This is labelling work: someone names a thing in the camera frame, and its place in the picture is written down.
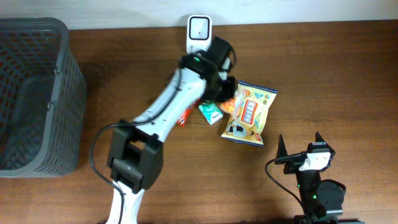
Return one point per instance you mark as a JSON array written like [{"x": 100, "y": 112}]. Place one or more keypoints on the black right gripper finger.
[
  {"x": 318, "y": 137},
  {"x": 281, "y": 150}
]

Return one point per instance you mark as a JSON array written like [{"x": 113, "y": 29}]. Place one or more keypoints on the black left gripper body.
[{"x": 216, "y": 84}]

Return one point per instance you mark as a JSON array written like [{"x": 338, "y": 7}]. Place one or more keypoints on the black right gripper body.
[{"x": 293, "y": 168}]

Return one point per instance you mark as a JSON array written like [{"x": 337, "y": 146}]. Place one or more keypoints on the orange small box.
[{"x": 228, "y": 106}]

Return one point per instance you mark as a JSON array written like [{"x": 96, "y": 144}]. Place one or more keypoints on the teal tissue pack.
[{"x": 211, "y": 112}]

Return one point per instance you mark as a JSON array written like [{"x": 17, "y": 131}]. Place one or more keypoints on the yellow chip bag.
[{"x": 247, "y": 122}]

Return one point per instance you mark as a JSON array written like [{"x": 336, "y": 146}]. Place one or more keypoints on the red snack packet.
[{"x": 183, "y": 117}]

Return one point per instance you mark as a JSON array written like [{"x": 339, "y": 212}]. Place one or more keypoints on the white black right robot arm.
[{"x": 321, "y": 200}]

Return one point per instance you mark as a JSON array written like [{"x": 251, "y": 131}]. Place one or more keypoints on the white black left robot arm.
[{"x": 136, "y": 153}]

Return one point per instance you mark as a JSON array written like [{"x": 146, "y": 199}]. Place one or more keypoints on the white barcode scanner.
[{"x": 199, "y": 33}]

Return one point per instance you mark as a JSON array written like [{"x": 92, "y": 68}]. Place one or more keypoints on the grey plastic mesh basket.
[{"x": 43, "y": 97}]

